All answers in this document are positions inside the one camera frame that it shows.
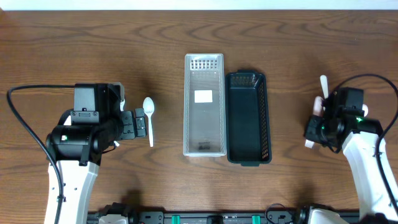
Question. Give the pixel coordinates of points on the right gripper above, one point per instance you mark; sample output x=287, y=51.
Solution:
x=310, y=132

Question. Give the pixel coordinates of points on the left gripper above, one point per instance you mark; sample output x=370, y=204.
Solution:
x=128, y=132

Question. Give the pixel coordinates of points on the white plastic spoon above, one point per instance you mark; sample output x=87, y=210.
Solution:
x=365, y=109
x=122, y=104
x=68, y=121
x=148, y=106

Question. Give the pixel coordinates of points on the white plastic fork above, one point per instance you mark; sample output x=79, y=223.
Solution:
x=324, y=86
x=317, y=110

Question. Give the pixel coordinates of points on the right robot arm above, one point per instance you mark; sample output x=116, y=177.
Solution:
x=372, y=194

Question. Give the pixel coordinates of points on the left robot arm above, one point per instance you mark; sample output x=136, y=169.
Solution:
x=77, y=144

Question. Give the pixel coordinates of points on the clear plastic mesh basket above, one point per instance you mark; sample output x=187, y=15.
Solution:
x=204, y=116

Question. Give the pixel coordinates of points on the black plastic mesh basket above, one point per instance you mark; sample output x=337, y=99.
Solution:
x=248, y=135

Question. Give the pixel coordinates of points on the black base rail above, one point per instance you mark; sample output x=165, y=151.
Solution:
x=276, y=213

